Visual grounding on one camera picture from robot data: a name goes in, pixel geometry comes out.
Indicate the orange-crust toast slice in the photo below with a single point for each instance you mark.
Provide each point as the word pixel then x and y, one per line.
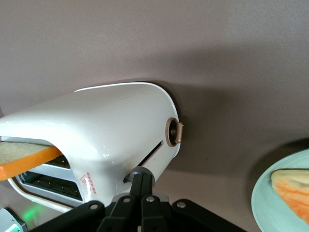
pixel 19 157

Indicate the grey base box green light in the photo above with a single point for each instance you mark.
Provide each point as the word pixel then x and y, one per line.
pixel 9 222

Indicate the pale green round plate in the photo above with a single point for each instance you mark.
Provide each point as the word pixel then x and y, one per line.
pixel 263 205

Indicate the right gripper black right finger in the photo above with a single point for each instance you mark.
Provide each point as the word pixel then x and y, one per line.
pixel 152 212

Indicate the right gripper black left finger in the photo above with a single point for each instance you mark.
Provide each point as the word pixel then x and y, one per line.
pixel 123 210

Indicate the white two-slot toaster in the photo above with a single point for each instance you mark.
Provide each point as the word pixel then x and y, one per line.
pixel 108 120

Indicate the triangular orange bread piece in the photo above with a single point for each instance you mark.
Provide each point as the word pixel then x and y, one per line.
pixel 294 191

